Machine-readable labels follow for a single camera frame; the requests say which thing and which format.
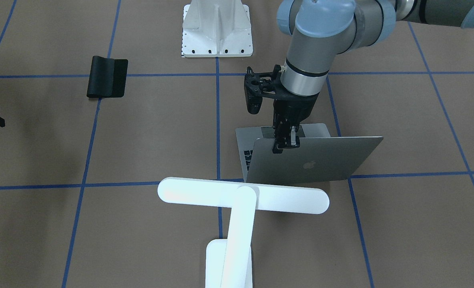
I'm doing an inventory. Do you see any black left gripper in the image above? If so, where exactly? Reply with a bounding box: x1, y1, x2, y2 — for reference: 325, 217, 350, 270
272, 93, 316, 154

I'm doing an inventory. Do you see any grey laptop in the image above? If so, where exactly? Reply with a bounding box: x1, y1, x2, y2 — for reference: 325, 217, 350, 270
235, 123, 383, 186

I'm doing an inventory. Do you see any black mouse pad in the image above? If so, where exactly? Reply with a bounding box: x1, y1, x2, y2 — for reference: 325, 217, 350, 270
86, 55, 129, 98

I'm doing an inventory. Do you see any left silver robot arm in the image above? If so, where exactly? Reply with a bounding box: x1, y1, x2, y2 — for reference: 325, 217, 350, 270
272, 0, 474, 154

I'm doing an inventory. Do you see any white desk lamp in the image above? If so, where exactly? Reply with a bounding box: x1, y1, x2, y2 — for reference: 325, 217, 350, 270
158, 177, 330, 288

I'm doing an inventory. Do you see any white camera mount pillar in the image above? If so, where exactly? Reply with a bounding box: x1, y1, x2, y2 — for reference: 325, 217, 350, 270
181, 0, 253, 57

